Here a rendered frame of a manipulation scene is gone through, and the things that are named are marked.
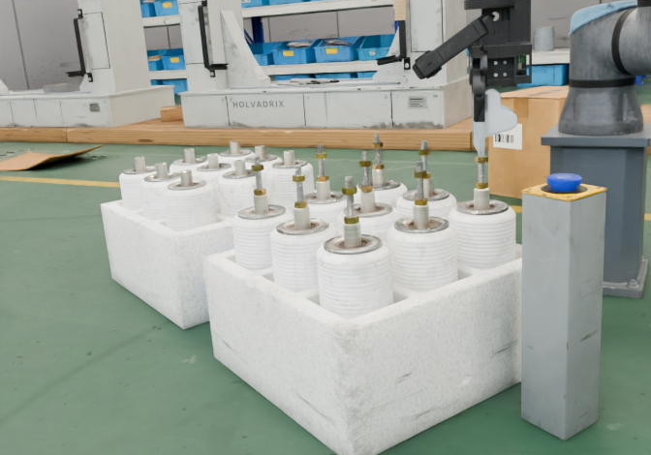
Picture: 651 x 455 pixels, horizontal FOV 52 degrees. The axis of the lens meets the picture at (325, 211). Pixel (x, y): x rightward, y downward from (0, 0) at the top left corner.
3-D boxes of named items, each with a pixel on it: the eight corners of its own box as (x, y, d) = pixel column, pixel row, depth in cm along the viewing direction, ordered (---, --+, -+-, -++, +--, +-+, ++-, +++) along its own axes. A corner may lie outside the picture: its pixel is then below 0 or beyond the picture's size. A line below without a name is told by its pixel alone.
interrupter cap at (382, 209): (333, 215, 102) (332, 211, 102) (363, 203, 107) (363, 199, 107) (373, 222, 97) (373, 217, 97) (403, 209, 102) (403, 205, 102)
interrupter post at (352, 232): (357, 251, 85) (356, 226, 84) (340, 249, 86) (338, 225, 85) (365, 245, 87) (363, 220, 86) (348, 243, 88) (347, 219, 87)
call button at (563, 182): (560, 187, 84) (560, 170, 83) (588, 192, 81) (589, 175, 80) (539, 193, 82) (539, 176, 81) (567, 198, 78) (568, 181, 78)
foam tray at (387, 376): (390, 295, 135) (387, 208, 130) (555, 365, 103) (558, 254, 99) (213, 357, 114) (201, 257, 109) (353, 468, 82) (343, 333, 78)
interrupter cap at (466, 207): (515, 205, 100) (515, 201, 100) (498, 219, 94) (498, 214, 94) (467, 201, 104) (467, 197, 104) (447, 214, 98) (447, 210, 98)
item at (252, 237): (233, 318, 112) (222, 212, 107) (286, 303, 116) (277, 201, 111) (256, 338, 103) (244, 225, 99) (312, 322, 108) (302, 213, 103)
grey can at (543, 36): (536, 51, 539) (536, 26, 535) (556, 50, 532) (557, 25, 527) (532, 52, 526) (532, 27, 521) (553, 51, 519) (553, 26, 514)
